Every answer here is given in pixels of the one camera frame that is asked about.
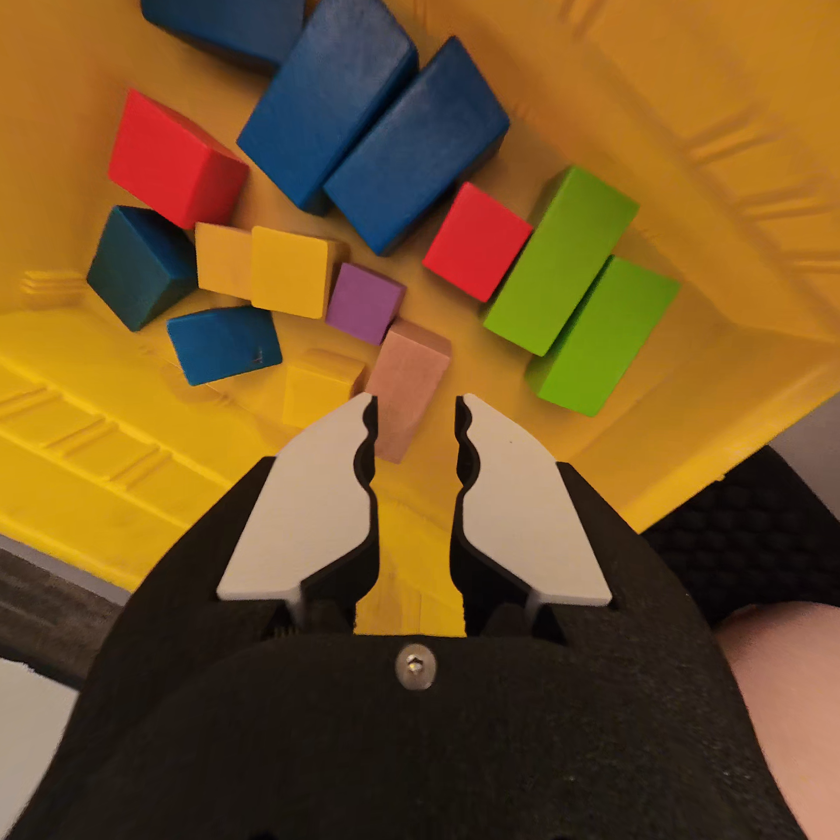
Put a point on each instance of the dark blue wedge block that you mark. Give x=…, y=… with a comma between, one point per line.
x=223, y=344

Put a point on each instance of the yellow plastic bin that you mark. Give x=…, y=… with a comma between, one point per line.
x=689, y=131

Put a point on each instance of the purple wooden cube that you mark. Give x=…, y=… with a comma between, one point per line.
x=364, y=303

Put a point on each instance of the yellow wooden cube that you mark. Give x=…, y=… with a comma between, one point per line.
x=292, y=272
x=321, y=387
x=223, y=259

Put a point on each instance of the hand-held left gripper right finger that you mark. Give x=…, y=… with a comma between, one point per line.
x=525, y=518

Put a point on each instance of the red cube block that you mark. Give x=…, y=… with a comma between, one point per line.
x=476, y=241

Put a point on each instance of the blue wooden cuboid block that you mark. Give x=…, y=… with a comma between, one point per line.
x=328, y=105

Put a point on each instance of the person's right forearm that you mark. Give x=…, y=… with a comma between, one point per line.
x=787, y=689

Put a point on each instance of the natural wood rectangular block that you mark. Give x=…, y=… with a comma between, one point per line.
x=407, y=380

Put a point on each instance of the large blue wooden block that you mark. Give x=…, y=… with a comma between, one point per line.
x=141, y=269

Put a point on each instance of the green wooden block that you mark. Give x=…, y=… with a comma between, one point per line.
x=604, y=338
x=561, y=259

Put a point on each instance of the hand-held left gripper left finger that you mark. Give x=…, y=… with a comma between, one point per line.
x=302, y=518

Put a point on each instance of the red wooden block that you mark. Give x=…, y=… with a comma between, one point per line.
x=174, y=157

